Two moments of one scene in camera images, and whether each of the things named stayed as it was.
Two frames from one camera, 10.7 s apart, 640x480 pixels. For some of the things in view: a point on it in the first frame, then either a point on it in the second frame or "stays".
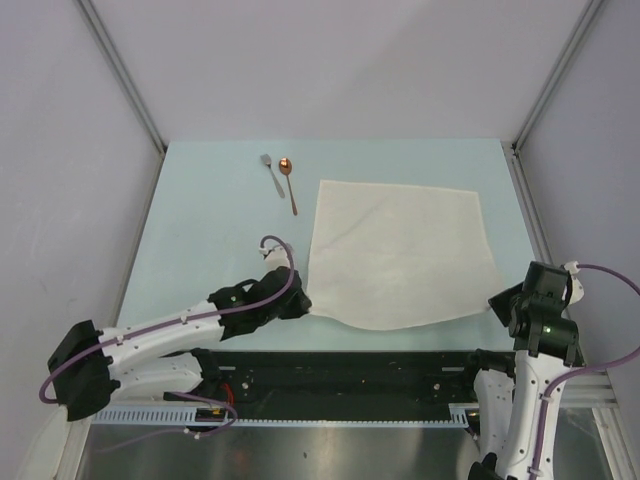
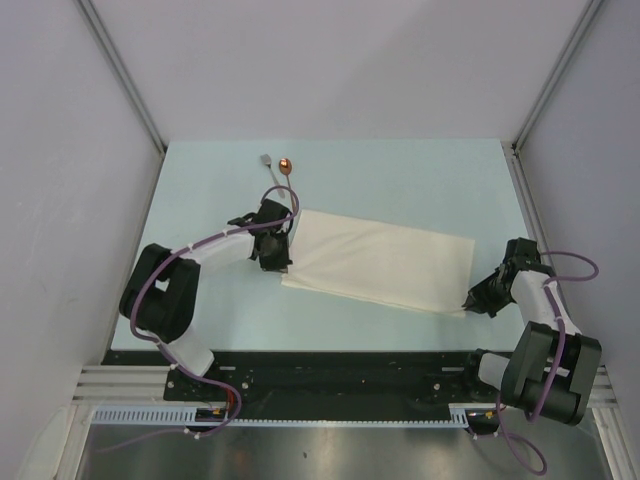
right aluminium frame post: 517,167 stays
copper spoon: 285,166 stays
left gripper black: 300,306 -> 278,264
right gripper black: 498,302 -> 478,301
